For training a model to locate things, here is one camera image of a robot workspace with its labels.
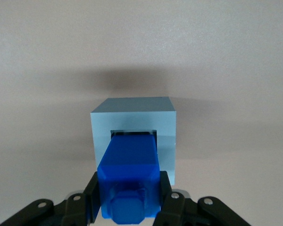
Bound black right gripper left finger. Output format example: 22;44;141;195
0;171;102;226

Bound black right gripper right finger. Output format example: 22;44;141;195
153;170;250;226

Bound blue plastic part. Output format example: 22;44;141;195
97;133;162;225

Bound gray cube base with hole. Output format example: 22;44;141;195
89;96;177;187

